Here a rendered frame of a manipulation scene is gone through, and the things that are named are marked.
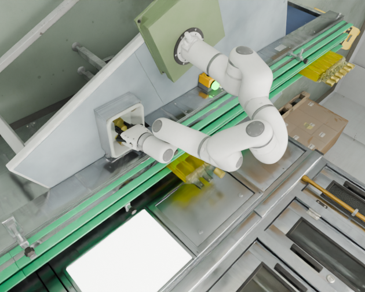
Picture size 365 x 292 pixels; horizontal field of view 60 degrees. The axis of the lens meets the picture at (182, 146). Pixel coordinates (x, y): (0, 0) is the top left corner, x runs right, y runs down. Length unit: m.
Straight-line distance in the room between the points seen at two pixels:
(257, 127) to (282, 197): 0.79
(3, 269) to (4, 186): 0.55
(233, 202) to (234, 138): 0.69
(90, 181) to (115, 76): 0.45
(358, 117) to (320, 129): 2.00
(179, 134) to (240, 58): 0.31
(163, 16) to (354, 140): 6.06
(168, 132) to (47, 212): 0.58
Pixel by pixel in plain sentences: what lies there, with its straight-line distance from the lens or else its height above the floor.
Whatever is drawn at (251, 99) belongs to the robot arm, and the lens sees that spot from 1.03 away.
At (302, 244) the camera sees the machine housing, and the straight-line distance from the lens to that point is 1.58.
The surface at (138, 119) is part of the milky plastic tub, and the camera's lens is 1.34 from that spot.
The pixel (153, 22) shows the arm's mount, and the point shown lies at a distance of 1.15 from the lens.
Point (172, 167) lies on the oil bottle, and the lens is 1.45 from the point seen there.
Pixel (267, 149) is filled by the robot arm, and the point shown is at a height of 1.38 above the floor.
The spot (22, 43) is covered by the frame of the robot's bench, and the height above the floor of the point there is 0.20.
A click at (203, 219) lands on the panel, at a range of 1.47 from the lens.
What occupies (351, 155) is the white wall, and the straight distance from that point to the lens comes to 6.61.
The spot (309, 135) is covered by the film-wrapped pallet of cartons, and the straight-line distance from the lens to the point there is 5.44.
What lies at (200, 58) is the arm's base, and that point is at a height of 0.95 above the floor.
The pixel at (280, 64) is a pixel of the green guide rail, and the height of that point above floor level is 0.91.
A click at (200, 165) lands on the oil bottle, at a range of 1.44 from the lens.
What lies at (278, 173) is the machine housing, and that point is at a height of 1.29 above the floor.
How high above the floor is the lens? 1.61
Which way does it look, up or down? 27 degrees down
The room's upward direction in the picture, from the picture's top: 129 degrees clockwise
